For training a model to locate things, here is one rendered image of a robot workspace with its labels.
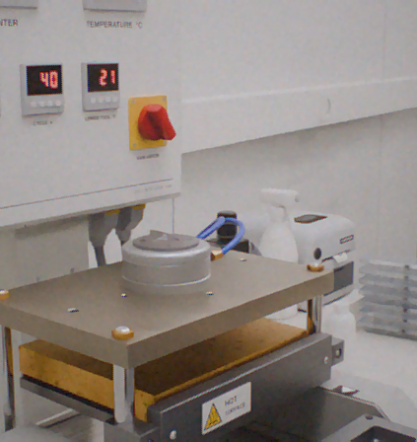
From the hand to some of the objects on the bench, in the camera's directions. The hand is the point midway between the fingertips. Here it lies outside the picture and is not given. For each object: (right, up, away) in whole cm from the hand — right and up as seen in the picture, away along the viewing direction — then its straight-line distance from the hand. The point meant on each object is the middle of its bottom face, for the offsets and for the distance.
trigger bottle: (-40, -21, +92) cm, 103 cm away
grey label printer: (-37, -18, +106) cm, 114 cm away
